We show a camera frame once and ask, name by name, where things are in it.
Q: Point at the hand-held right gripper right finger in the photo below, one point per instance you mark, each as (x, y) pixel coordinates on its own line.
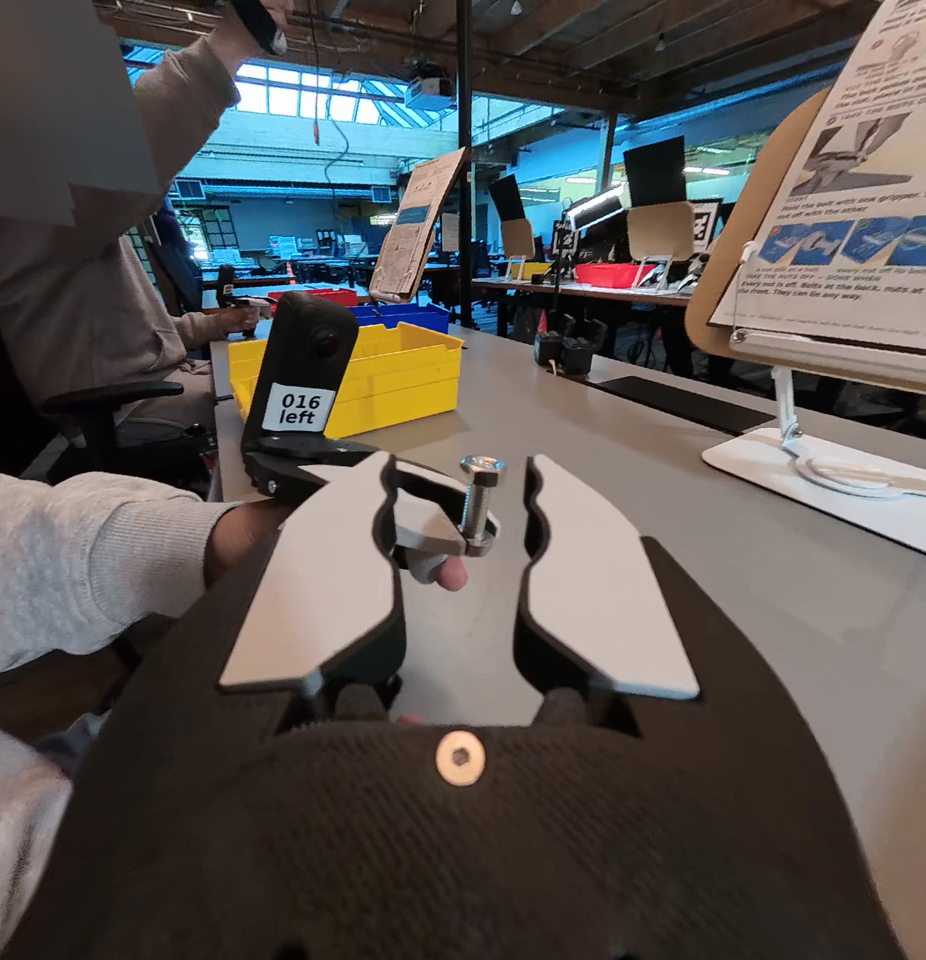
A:
(605, 600)

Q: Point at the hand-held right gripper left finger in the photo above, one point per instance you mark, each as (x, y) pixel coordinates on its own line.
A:
(313, 592)

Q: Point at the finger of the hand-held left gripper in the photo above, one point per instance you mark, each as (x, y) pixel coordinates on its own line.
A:
(425, 529)
(433, 471)

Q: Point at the silver hex bolt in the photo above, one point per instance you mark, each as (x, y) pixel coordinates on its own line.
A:
(478, 502)

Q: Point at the yellow divided plastic bin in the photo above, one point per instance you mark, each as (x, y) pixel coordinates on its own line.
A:
(403, 382)

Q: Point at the person's left forearm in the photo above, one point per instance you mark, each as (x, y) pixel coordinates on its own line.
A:
(95, 562)

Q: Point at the grey desk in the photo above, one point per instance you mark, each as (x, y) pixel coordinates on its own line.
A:
(695, 510)

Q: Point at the black desk mat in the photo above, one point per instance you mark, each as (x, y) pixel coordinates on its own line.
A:
(680, 401)

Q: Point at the person's left hand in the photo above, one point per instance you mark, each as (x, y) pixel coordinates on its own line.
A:
(245, 532)

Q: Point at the red plastic bin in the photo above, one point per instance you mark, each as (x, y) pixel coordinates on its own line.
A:
(335, 296)

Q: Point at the blue plastic bin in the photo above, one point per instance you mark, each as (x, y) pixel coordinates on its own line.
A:
(418, 315)

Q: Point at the cardboard instruction board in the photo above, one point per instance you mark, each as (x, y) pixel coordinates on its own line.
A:
(418, 225)

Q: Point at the black charger block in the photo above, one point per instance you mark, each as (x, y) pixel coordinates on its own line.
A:
(575, 349)

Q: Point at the black office chair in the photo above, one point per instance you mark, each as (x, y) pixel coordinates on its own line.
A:
(110, 397)

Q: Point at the white board stand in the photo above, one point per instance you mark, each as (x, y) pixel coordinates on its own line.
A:
(755, 457)

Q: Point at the distant yellow bin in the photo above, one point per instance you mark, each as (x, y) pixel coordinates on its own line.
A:
(536, 270)

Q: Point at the small brown board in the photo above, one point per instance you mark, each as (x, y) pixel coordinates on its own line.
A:
(518, 240)

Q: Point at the small black panel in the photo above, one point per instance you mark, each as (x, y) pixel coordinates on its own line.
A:
(506, 199)

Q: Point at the black pole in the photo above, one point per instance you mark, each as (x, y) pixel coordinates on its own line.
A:
(465, 150)

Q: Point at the distant red bin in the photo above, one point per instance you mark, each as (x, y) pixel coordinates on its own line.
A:
(613, 275)

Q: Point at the ceiling projector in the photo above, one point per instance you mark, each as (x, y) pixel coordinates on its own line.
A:
(429, 88)

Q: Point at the white light bar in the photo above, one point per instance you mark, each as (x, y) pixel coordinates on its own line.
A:
(596, 206)

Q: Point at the rounded brown board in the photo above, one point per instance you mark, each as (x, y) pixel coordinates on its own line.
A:
(662, 232)

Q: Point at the large black panel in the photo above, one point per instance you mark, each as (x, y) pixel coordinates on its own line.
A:
(654, 169)

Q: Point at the printed instruction sheet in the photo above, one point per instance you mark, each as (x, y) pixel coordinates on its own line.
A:
(845, 262)

